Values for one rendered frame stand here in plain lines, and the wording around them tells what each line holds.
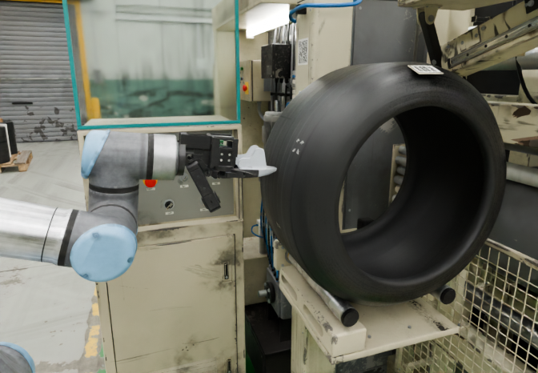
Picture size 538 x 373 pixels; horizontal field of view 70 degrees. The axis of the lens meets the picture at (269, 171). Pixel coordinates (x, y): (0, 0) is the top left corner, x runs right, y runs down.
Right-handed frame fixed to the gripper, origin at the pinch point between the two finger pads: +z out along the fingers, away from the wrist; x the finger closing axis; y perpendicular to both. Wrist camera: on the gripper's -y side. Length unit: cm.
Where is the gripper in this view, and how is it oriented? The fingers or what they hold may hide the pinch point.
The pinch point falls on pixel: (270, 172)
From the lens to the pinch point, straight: 83.4
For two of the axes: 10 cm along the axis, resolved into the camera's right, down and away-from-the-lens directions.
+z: 9.4, 0.4, 3.3
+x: -3.2, -2.2, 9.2
